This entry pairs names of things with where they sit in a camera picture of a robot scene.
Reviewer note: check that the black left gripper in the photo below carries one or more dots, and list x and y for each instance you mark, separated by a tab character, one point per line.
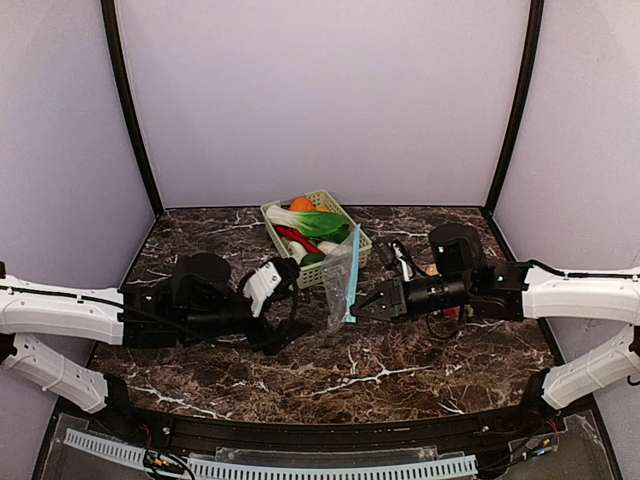
279	329

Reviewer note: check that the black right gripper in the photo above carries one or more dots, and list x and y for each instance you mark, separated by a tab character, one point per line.
398	296

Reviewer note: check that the spare clear zip bag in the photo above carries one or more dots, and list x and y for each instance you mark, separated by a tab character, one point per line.
340	278

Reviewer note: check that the beige perforated plastic basket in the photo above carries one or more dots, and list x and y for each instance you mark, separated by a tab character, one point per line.
310	275

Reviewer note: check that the red toy apple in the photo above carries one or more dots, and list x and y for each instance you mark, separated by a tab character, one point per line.
451	312

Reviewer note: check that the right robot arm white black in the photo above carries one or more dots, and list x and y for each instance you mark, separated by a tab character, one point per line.
516	291

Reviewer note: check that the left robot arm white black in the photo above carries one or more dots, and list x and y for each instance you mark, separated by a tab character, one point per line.
195	303

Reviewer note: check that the dark green toy vegetable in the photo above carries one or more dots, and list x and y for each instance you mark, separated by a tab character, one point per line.
311	258

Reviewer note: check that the green white bok choy toy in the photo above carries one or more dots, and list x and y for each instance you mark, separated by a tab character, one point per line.
311	224

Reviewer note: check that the red chili pepper toy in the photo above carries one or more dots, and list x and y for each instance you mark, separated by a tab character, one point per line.
296	236

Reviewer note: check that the orange toy fruit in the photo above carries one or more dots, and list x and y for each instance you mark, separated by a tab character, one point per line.
304	204

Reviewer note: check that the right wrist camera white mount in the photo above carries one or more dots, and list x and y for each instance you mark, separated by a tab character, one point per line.
394	257

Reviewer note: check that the black front rail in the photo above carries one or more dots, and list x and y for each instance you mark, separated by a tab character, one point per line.
471	432

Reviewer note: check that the white slotted cable duct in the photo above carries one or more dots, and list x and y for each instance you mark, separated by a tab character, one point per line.
231	463

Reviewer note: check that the right black frame post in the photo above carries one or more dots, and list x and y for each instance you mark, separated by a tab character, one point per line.
525	73

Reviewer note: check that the black frame post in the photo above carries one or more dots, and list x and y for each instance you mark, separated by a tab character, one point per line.
525	73
128	108

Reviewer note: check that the left black frame post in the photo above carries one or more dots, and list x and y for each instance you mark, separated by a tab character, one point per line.
128	108

